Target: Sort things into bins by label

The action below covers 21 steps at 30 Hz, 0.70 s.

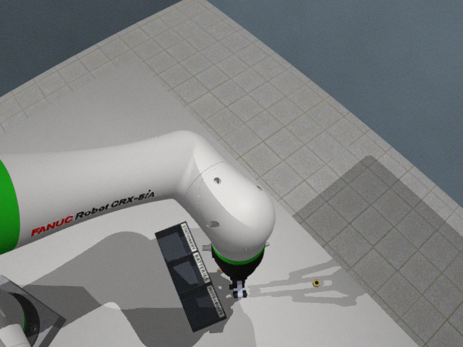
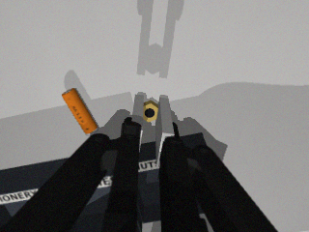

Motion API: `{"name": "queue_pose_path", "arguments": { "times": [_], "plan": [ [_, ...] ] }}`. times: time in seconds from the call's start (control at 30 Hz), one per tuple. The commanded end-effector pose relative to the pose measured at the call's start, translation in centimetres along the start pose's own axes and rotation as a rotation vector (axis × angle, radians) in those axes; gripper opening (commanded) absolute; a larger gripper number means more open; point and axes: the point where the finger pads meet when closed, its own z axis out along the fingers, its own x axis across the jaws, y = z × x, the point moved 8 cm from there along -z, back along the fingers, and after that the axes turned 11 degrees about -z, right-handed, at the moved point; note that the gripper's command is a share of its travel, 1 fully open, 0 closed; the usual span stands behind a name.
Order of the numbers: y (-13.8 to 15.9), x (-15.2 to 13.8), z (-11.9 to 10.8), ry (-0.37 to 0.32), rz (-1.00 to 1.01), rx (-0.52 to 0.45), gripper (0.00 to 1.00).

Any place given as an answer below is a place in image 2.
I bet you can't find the orange aa battery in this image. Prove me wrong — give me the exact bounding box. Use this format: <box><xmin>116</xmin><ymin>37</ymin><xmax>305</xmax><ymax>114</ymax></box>
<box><xmin>62</xmin><ymin>88</ymin><xmax>98</xmax><ymax>136</ymax></box>

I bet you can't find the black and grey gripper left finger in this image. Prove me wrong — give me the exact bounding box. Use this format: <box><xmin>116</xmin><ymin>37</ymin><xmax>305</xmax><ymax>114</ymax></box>
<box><xmin>0</xmin><ymin>95</ymin><xmax>144</xmax><ymax>232</ymax></box>

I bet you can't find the dark grey three-compartment bin rack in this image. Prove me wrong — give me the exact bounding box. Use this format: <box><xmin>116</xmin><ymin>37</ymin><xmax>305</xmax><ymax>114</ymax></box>
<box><xmin>0</xmin><ymin>132</ymin><xmax>207</xmax><ymax>232</ymax></box>

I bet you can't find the brass hex nut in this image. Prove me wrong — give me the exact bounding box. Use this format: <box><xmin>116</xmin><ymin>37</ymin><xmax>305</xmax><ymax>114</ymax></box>
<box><xmin>143</xmin><ymin>100</ymin><xmax>158</xmax><ymax>123</ymax></box>

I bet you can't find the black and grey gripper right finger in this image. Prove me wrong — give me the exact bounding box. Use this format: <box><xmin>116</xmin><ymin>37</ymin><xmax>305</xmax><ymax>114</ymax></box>
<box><xmin>155</xmin><ymin>98</ymin><xmax>278</xmax><ymax>232</ymax></box>

